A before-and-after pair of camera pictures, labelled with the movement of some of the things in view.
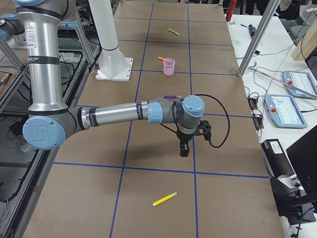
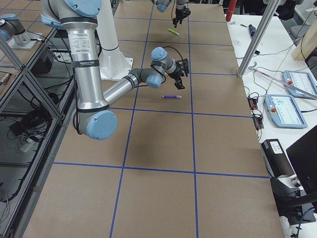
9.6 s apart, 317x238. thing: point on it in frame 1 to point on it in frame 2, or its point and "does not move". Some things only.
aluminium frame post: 271,11 does not move
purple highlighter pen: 172,96 does not move
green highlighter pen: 174,31 does not move
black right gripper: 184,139 to 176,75
